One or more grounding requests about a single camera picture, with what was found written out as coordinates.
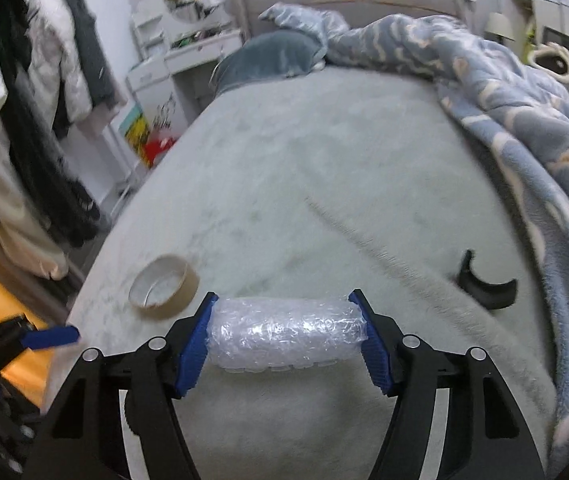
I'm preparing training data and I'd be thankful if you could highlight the grey knit scarf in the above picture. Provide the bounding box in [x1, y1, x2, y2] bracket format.
[59, 0, 115, 106]

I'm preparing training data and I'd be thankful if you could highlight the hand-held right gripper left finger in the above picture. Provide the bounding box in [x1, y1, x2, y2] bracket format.
[24, 291, 220, 480]

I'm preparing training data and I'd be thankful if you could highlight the blue-grey pillow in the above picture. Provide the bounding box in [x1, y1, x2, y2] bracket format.
[213, 29, 325, 96]

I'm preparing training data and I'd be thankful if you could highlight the bedside lamp with shade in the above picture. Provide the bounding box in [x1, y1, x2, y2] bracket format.
[484, 11, 516, 43]

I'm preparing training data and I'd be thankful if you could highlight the red item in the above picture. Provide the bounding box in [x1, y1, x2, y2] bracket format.
[144, 130, 175, 166]

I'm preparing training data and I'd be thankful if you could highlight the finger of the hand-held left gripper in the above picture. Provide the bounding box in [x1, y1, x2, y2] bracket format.
[19, 326, 81, 350]

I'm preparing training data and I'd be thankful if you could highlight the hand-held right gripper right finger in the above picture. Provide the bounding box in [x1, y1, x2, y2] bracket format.
[347, 288, 547, 480]

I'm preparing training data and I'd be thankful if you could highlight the white plush pet bed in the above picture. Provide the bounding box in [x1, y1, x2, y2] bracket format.
[531, 42, 569, 83]

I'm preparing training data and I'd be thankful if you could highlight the large brown tape roll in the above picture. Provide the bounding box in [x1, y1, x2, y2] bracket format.
[128, 255, 200, 320]

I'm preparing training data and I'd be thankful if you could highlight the blue cloud-patterned blanket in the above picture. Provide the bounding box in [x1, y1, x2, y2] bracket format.
[258, 2, 569, 471]

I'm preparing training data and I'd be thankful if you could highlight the black curved plastic piece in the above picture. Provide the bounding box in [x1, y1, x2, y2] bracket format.
[457, 249, 517, 310]

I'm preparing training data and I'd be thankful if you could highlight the grey bed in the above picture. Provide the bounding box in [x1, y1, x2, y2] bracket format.
[67, 0, 560, 480]

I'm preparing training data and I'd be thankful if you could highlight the yellow bag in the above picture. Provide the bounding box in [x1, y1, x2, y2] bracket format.
[124, 107, 152, 161]

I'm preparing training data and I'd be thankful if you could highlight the black hanging garment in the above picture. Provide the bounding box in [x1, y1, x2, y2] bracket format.
[0, 0, 100, 246]

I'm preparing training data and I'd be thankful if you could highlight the cream hanging coat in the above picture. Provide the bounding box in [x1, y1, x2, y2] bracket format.
[0, 70, 70, 281]

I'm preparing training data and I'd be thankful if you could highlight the white hanging jacket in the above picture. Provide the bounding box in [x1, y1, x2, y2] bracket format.
[22, 0, 95, 121]

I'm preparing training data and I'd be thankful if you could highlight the white vanity desk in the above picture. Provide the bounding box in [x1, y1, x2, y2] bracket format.
[127, 12, 245, 131]

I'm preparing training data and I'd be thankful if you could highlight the clear bubble wrap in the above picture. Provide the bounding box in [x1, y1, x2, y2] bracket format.
[204, 296, 369, 373]

